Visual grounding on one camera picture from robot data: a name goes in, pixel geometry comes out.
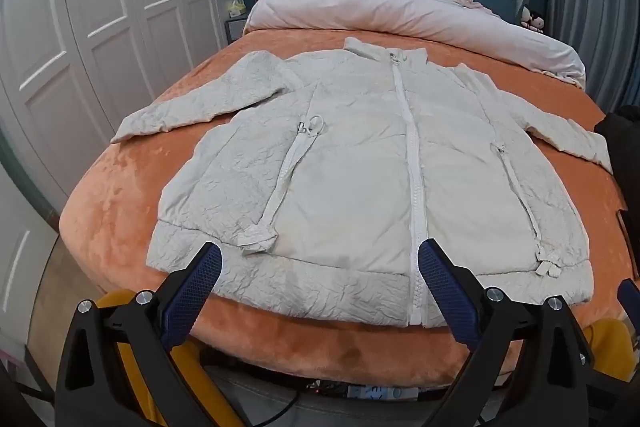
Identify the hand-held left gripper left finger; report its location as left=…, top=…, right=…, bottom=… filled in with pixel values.
left=54, top=242, right=251, bottom=427

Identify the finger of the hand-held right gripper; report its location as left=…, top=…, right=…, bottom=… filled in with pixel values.
left=616, top=278, right=640, bottom=324

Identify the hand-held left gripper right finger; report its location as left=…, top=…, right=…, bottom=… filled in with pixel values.
left=417, top=238, right=601, bottom=427

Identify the white quilted zip jacket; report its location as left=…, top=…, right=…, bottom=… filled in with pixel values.
left=110, top=37, right=615, bottom=330

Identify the orange plush bed blanket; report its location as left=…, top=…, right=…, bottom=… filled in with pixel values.
left=59, top=27, right=632, bottom=388

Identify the yellow cloth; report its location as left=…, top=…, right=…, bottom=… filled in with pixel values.
left=95, top=289, right=636, bottom=427

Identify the dark cloth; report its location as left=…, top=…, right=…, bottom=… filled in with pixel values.
left=595, top=105, right=640, bottom=278

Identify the grey nightstand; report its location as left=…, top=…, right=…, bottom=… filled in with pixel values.
left=224, top=14, right=251, bottom=48

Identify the pale pink duvet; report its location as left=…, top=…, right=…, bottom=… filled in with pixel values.
left=243, top=0, right=587, bottom=88

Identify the plush toy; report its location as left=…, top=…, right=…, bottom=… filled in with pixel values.
left=520, top=6, right=546, bottom=32

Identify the white panelled wardrobe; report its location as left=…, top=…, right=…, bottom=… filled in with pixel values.
left=0, top=0, right=238, bottom=208

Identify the grey curtain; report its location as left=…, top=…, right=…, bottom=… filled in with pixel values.
left=542, top=0, right=640, bottom=118

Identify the black cable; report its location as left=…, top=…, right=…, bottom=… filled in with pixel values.
left=260, top=387, right=312, bottom=427

